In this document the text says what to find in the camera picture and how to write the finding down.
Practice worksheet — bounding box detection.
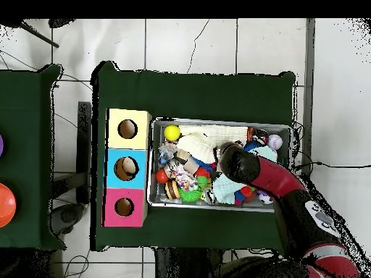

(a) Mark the blue spiky ball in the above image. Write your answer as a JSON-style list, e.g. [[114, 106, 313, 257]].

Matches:
[[243, 140, 262, 153]]

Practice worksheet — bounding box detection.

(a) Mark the brown striped burger toy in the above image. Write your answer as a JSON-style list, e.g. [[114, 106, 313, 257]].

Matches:
[[164, 179, 181, 201]]

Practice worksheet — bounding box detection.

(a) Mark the shallow clear mesh bin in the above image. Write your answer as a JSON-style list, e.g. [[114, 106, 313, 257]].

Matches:
[[146, 117, 293, 214]]

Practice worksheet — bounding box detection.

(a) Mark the black tripod leg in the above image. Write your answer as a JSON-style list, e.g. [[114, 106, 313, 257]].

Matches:
[[0, 18, 60, 49]]

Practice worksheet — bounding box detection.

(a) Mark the cream muslin cloth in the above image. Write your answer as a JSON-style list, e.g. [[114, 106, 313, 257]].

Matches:
[[176, 124, 249, 164]]

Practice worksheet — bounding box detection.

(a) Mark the black power cable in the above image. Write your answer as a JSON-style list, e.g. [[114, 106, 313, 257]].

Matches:
[[292, 161, 371, 172]]

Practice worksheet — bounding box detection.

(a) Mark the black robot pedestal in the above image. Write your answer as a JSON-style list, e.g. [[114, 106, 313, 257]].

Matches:
[[154, 247, 224, 278]]

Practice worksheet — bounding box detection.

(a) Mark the person's foot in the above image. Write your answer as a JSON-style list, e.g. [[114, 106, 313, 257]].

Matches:
[[48, 18, 76, 29]]

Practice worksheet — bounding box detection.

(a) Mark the small soccer ball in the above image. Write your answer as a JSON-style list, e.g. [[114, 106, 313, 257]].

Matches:
[[257, 191, 275, 206]]

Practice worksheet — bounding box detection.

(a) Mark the dark green tablecloth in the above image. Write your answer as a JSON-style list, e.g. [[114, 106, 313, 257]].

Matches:
[[0, 64, 67, 251], [90, 59, 296, 256]]

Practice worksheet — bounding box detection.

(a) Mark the mint green cloth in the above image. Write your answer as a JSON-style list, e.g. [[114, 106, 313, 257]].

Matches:
[[212, 145, 278, 206]]

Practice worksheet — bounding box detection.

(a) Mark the white baseball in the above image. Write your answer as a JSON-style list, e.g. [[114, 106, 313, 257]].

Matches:
[[266, 133, 284, 151]]

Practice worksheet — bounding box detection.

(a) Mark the orange plastic bowl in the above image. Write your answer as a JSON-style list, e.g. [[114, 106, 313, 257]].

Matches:
[[0, 182, 17, 229]]

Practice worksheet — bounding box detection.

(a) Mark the red-orange ball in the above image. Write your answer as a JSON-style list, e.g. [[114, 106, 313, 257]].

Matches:
[[155, 169, 170, 185]]

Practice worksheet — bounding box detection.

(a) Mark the wooden three-hole sorting box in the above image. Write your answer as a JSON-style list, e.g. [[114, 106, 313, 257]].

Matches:
[[102, 108, 153, 228]]

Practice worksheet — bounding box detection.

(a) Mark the yellow ball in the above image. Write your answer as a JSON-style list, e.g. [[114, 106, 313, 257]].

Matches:
[[163, 124, 181, 142]]

